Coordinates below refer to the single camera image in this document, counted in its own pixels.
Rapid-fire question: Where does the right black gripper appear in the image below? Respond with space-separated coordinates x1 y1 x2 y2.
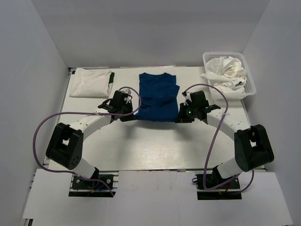
176 103 199 123

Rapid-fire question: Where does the blue t-shirt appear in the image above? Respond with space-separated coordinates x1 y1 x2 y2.
135 73 180 122

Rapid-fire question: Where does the white t-shirt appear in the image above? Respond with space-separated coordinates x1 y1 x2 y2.
201 56 247 94
69 68 115 98

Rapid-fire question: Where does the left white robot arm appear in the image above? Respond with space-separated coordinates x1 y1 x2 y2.
46 88 135 188

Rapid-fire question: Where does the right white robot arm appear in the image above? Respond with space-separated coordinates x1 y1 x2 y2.
176 91 275 190

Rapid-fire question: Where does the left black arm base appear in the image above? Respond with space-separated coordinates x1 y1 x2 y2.
69 171 119 198

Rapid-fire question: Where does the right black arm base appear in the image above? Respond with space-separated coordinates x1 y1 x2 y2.
191 173 243 201

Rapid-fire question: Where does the folded white t-shirt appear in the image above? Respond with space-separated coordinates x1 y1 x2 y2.
69 68 115 98

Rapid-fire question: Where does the white plastic basket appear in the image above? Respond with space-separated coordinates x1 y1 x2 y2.
201 52 256 100

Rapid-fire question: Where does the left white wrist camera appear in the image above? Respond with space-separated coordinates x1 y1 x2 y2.
120 88 132 104

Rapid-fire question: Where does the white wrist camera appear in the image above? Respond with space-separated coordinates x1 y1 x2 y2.
120 88 132 104
182 91 192 105

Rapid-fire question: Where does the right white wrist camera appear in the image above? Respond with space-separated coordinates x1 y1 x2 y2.
182 91 192 105

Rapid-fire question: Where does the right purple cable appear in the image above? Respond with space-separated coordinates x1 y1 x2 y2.
182 83 255 194

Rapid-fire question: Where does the purple cable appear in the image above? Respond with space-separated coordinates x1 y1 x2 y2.
32 86 143 197
182 83 255 194

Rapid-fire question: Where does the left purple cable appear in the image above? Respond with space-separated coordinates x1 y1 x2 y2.
32 86 143 197

